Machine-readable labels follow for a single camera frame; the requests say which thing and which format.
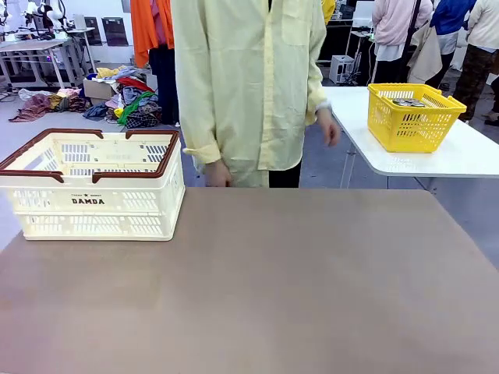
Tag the person's right hand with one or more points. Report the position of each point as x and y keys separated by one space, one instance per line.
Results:
x=218 y=175

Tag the person's left hand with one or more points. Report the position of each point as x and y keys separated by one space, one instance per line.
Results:
x=330 y=126

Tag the person's left forearm yellow sleeve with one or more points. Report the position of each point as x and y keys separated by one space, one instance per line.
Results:
x=316 y=89

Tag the person's right forearm yellow sleeve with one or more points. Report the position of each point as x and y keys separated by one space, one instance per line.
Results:
x=202 y=132

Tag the yellow plastic basket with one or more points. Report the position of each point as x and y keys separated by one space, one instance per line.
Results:
x=409 y=128

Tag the cream plastic shopping basket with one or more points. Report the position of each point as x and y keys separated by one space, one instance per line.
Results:
x=97 y=218

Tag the white computer case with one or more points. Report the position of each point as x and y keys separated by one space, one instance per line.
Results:
x=342 y=69

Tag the silver topped drink cans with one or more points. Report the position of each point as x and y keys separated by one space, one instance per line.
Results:
x=407 y=103

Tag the person in yellow shirt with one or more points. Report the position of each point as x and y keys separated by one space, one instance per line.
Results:
x=249 y=78

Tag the pile of mixed clothes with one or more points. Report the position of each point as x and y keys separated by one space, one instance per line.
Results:
x=136 y=105

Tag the green cloth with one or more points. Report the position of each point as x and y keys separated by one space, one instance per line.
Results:
x=136 y=103

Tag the beige hanging coat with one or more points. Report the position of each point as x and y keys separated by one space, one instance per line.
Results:
x=427 y=54

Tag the person in pink hoodie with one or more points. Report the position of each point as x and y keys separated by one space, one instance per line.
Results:
x=397 y=23

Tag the red cloth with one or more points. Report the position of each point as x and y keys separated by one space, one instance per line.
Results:
x=134 y=83

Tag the white side table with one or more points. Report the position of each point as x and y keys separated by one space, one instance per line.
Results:
x=460 y=156

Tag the cardboard box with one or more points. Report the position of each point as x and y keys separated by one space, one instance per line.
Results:
x=95 y=91

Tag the person in blue jacket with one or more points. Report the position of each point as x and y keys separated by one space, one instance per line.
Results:
x=448 y=15

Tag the person in orange top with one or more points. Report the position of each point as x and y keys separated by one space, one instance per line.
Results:
x=142 y=27

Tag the person in cream jacket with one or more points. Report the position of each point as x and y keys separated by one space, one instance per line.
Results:
x=483 y=27

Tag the pile of patterned clothes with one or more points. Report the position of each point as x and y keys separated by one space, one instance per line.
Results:
x=43 y=102

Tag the grey work table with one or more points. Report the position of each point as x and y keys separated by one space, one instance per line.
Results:
x=35 y=44

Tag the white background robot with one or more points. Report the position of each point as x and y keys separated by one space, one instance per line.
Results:
x=50 y=15

